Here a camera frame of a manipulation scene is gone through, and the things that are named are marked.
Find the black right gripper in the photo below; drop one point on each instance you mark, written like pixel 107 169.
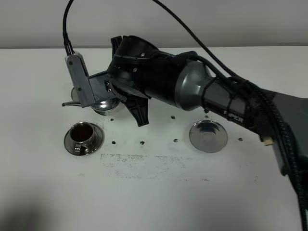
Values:
pixel 139 68

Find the stainless steel teapot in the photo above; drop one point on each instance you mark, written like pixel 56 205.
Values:
pixel 102 108

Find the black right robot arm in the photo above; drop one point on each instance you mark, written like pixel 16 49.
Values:
pixel 188 81

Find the steel teapot saucer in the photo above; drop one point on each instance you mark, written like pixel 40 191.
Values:
pixel 208 136

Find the near steel saucer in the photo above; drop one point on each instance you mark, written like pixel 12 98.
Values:
pixel 97 143

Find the near steel teacup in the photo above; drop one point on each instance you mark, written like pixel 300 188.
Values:
pixel 82 135

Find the far steel saucer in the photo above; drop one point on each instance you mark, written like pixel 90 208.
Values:
pixel 74 95

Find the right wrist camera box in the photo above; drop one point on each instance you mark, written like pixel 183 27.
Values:
pixel 90 89

